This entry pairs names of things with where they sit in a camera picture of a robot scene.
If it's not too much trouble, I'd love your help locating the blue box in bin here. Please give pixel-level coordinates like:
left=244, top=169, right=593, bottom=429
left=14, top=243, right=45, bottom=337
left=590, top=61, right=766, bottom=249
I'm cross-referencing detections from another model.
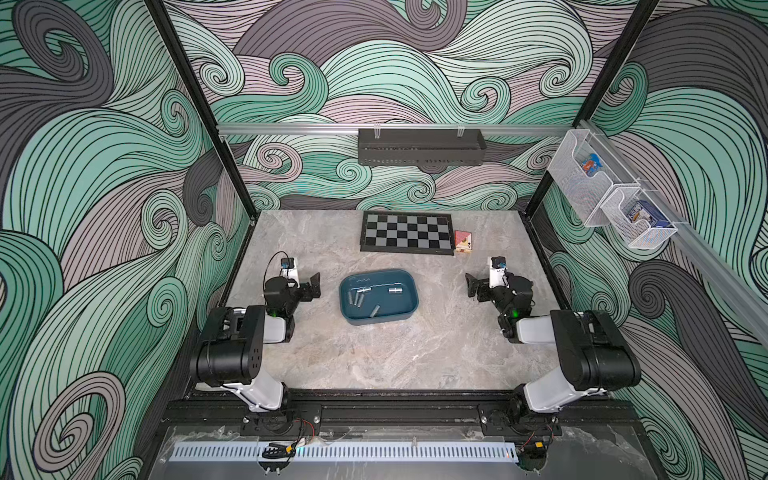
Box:
left=623, top=199, right=671, bottom=228

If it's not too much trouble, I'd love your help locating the small red card box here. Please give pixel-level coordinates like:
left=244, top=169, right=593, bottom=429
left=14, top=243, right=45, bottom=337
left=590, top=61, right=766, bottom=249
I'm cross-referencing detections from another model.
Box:
left=454, top=230, right=473, bottom=253

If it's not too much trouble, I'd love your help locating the aluminium rail wall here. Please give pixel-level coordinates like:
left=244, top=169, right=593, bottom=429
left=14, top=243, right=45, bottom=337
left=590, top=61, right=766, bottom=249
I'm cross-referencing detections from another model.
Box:
left=217, top=122, right=570, bottom=137
left=579, top=120, right=767, bottom=345

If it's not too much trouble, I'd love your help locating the teal plastic storage tray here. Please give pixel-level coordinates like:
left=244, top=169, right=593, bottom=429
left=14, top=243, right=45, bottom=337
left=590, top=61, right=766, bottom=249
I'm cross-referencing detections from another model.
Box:
left=339, top=269, right=420, bottom=326

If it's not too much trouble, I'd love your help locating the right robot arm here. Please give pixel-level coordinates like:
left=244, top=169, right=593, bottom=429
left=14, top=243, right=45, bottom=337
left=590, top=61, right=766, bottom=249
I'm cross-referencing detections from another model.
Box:
left=465, top=272, right=642, bottom=419

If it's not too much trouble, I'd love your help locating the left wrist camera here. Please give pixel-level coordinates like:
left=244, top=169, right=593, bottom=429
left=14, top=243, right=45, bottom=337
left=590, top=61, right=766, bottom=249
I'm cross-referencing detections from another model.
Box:
left=279, top=256, right=300, bottom=285

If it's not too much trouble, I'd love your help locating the clear wall bin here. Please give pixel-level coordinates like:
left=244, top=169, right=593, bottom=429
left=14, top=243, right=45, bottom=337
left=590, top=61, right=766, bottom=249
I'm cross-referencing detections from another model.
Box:
left=548, top=129, right=631, bottom=227
left=601, top=185, right=678, bottom=250

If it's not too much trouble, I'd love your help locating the aluminium rail back wall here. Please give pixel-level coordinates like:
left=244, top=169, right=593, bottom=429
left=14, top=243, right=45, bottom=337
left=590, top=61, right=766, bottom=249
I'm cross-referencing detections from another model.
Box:
left=217, top=122, right=570, bottom=137

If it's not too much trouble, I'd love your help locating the upper clear wall bin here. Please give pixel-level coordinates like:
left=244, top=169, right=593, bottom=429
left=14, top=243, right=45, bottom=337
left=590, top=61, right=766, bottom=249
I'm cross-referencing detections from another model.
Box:
left=548, top=129, right=631, bottom=227

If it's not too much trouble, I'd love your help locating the black wall shelf tray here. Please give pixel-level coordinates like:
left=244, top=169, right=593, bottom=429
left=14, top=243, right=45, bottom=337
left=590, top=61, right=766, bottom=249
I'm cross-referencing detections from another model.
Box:
left=357, top=129, right=487, bottom=168

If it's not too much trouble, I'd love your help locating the blue red item in bin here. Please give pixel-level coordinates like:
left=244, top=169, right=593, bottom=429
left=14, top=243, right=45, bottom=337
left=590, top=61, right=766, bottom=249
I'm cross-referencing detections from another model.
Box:
left=581, top=153, right=603, bottom=177

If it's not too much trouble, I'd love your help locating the aluminium rail right wall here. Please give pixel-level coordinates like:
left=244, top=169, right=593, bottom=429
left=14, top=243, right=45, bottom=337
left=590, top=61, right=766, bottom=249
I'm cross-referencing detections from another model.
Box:
left=579, top=120, right=767, bottom=345

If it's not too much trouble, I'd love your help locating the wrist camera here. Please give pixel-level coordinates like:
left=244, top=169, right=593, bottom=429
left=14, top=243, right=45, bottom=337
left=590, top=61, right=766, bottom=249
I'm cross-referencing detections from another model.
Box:
left=488, top=256, right=508, bottom=288
left=279, top=256, right=300, bottom=285

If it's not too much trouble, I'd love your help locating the black grey chessboard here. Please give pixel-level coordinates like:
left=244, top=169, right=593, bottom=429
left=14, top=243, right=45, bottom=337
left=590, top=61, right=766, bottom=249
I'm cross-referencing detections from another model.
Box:
left=360, top=210, right=455, bottom=256

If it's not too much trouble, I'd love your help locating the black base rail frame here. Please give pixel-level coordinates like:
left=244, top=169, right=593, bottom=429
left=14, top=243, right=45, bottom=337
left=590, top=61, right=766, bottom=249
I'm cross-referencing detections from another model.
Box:
left=160, top=389, right=639, bottom=439

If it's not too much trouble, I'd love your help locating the lower clear wall bin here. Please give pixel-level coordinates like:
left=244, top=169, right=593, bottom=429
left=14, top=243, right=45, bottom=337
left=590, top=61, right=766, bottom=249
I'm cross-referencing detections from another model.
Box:
left=601, top=185, right=678, bottom=250

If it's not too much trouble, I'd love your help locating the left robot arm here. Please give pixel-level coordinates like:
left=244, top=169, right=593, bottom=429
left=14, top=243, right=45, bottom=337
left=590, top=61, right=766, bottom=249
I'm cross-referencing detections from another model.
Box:
left=190, top=273, right=321, bottom=413

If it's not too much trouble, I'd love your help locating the white slotted cable duct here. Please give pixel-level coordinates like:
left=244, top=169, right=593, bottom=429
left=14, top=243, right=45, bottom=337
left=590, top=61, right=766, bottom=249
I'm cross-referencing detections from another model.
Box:
left=169, top=441, right=518, bottom=463

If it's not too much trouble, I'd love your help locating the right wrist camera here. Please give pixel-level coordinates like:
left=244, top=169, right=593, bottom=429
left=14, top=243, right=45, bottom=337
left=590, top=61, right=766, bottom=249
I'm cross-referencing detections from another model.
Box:
left=488, top=256, right=508, bottom=288

